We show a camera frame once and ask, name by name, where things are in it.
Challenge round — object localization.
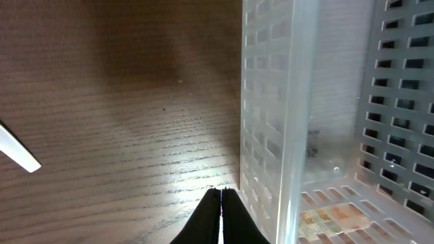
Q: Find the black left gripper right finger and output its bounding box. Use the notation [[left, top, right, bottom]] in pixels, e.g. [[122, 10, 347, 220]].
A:
[[221, 188, 269, 244]]

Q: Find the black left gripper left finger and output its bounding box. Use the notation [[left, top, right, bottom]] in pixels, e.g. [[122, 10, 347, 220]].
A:
[[170, 188, 221, 244]]

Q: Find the clear plastic mesh basket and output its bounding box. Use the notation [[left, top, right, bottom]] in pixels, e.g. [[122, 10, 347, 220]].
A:
[[240, 0, 433, 243]]

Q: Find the white plastic spoon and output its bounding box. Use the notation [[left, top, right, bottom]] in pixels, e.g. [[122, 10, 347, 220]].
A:
[[1, 125, 41, 173]]

